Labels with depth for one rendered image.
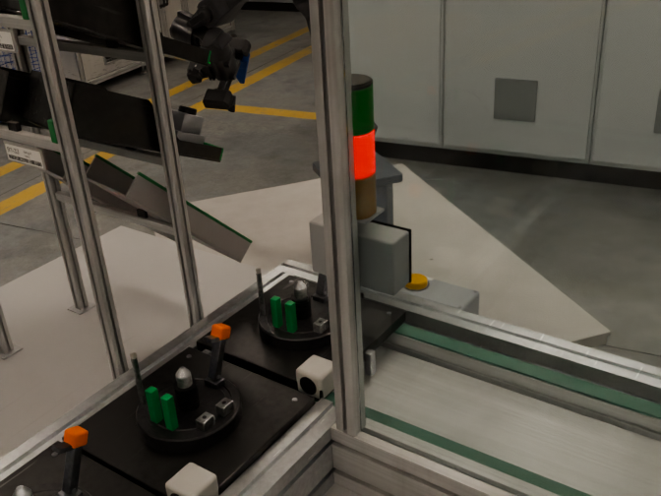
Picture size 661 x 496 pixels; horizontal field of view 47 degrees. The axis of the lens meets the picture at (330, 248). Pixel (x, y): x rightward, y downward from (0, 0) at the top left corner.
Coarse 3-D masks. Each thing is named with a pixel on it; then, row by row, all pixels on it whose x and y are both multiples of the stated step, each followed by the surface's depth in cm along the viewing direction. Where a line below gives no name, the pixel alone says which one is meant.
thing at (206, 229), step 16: (96, 160) 124; (96, 176) 125; (112, 176) 127; (128, 176) 129; (144, 176) 116; (112, 192) 120; (128, 192) 115; (144, 192) 117; (160, 192) 120; (144, 208) 118; (160, 208) 120; (192, 208) 125; (192, 224) 126; (208, 224) 128; (224, 224) 131; (208, 240) 129; (224, 240) 132; (240, 240) 135; (240, 256) 136
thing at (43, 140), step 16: (0, 16) 96; (16, 16) 95; (64, 48) 119; (80, 48) 117; (96, 48) 115; (112, 48) 113; (128, 48) 112; (0, 128) 108; (32, 144) 104; (48, 144) 102; (80, 144) 127; (96, 144) 124; (144, 160) 119; (160, 160) 117
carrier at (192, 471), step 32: (192, 352) 116; (160, 384) 106; (192, 384) 100; (224, 384) 105; (256, 384) 108; (96, 416) 103; (128, 416) 103; (160, 416) 99; (192, 416) 99; (224, 416) 99; (256, 416) 102; (288, 416) 101; (96, 448) 98; (128, 448) 98; (160, 448) 97; (192, 448) 96; (224, 448) 97; (256, 448) 96; (160, 480) 92; (192, 480) 89; (224, 480) 92
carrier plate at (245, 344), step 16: (272, 288) 131; (288, 288) 131; (256, 304) 127; (240, 320) 123; (256, 320) 123; (240, 336) 119; (256, 336) 119; (224, 352) 115; (240, 352) 115; (256, 352) 115; (272, 352) 114; (288, 352) 114; (304, 352) 114; (320, 352) 114; (256, 368) 112; (272, 368) 111; (288, 368) 111; (288, 384) 109
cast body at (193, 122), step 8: (176, 112) 124; (184, 112) 125; (192, 112) 125; (176, 120) 124; (184, 120) 123; (192, 120) 125; (200, 120) 126; (176, 128) 124; (184, 128) 124; (192, 128) 125; (200, 128) 127; (184, 136) 124; (192, 136) 126; (200, 136) 127
